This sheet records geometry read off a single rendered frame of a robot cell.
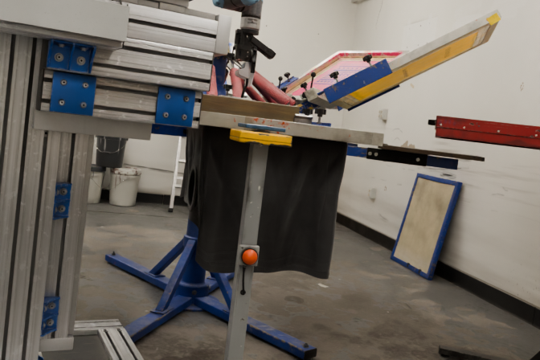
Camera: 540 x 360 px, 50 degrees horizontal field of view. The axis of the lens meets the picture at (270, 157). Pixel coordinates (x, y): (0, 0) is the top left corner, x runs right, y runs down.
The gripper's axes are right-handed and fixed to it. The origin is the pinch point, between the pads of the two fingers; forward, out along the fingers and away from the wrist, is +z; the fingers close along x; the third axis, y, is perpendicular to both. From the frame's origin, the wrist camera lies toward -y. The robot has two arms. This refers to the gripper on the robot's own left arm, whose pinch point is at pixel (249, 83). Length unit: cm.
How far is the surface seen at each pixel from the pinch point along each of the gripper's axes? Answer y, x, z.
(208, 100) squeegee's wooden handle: 15.1, 1.9, 8.0
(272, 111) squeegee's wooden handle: -9.7, 2.2, 9.2
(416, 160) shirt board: -90, -28, 24
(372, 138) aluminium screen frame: -25, 61, 15
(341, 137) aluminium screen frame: -15, 61, 16
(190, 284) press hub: 3, -78, 101
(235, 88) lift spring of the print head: -5, -53, 0
